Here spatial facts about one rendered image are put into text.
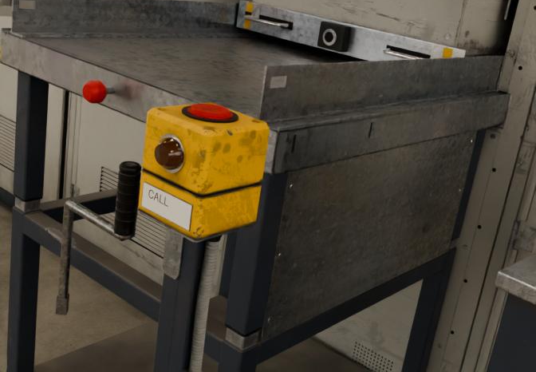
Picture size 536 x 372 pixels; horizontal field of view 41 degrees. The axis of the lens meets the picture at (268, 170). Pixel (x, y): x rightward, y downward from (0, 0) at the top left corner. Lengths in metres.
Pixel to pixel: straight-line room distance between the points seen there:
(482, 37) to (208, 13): 0.56
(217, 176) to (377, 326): 1.10
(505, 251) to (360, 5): 0.55
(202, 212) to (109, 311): 1.51
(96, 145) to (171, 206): 1.63
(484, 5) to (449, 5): 0.08
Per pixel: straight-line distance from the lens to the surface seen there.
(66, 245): 1.16
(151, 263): 2.12
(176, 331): 0.69
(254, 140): 0.62
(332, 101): 0.95
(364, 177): 1.06
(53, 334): 1.99
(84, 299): 2.15
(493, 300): 1.50
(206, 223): 0.61
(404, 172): 1.16
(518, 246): 1.44
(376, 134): 1.01
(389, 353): 1.66
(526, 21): 1.40
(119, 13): 1.38
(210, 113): 0.61
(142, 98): 0.99
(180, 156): 0.60
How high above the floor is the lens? 1.05
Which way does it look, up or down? 18 degrees down
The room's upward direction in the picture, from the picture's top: 9 degrees clockwise
